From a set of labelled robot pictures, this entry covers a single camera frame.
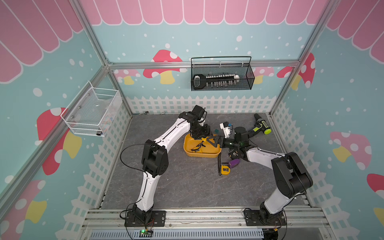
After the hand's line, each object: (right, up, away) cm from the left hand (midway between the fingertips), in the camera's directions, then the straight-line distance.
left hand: (208, 137), depth 89 cm
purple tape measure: (+16, -15, -2) cm, 21 cm away
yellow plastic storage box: (-4, -7, +9) cm, 12 cm away
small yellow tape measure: (+10, -21, -1) cm, 24 cm away
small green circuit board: (-33, -46, -17) cm, 59 cm away
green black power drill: (+40, +8, +19) cm, 45 cm away
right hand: (+1, -1, -2) cm, 2 cm away
